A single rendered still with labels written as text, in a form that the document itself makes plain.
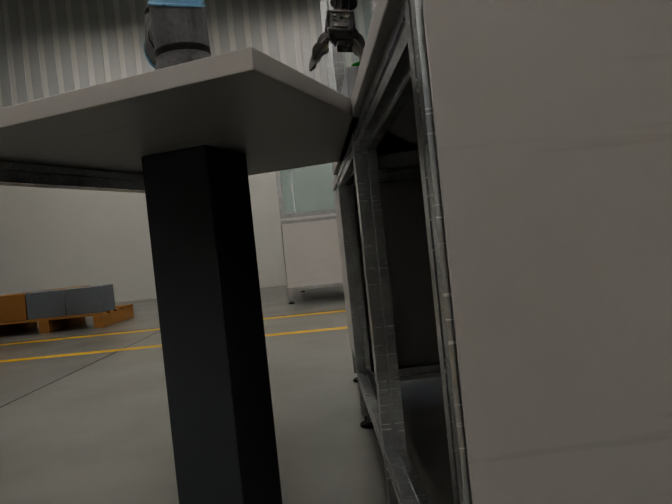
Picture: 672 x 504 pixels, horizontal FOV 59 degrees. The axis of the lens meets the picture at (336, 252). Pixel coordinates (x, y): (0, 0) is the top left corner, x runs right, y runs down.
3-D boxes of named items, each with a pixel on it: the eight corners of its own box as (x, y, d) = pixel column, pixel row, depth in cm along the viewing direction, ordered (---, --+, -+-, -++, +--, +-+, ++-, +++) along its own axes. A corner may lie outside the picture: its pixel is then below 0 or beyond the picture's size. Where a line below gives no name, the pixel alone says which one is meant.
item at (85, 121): (-119, 155, 98) (-121, 137, 98) (199, 183, 182) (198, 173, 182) (254, 69, 72) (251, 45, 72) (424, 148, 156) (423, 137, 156)
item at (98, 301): (-16, 339, 591) (-20, 298, 590) (28, 327, 671) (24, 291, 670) (104, 327, 587) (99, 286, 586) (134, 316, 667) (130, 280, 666)
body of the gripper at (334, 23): (323, 31, 151) (327, -13, 153) (327, 48, 159) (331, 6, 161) (353, 32, 150) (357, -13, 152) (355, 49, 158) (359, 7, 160)
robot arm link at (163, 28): (157, 41, 121) (148, -26, 120) (150, 63, 133) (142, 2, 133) (216, 42, 125) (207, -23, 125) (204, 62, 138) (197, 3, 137)
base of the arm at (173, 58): (137, 99, 125) (130, 52, 125) (183, 109, 139) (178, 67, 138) (195, 83, 119) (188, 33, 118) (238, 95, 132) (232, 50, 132)
